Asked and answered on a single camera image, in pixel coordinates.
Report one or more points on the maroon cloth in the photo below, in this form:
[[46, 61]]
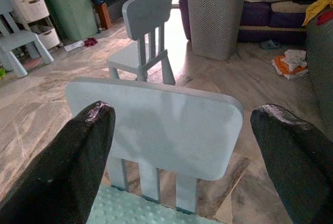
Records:
[[91, 42]]

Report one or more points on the small cream cushion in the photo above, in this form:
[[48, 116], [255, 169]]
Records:
[[288, 7]]

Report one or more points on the orange and white clothes pile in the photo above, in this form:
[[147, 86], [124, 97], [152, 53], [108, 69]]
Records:
[[288, 70]]

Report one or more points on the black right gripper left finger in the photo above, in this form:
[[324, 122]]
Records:
[[57, 172]]

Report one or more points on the green plastic bin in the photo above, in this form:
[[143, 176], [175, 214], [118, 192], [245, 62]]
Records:
[[70, 13]]

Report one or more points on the light blue children's chair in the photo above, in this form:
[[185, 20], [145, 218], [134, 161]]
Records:
[[169, 130], [148, 10], [18, 39]]

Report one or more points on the grey perforated laundry hamper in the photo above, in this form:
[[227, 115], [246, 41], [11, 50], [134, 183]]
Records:
[[216, 20]]

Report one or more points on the brown wooden stand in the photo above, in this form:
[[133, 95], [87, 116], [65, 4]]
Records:
[[103, 17]]

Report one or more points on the white storage basket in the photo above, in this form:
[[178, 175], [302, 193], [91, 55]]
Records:
[[31, 9], [49, 39]]

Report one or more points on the white paper sheet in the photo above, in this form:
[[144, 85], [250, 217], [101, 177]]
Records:
[[74, 46]]

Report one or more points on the yellow cloth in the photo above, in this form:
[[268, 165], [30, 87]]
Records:
[[320, 5]]

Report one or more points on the teal dotted plush pillow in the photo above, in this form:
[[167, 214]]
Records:
[[125, 211]]

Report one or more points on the small blue cloth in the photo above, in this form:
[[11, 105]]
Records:
[[270, 44]]

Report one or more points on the dark purple sofa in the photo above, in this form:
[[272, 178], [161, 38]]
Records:
[[255, 13]]

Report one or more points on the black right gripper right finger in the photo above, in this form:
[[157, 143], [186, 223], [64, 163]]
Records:
[[299, 169]]

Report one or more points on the red cloth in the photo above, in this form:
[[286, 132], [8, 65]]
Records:
[[325, 17]]

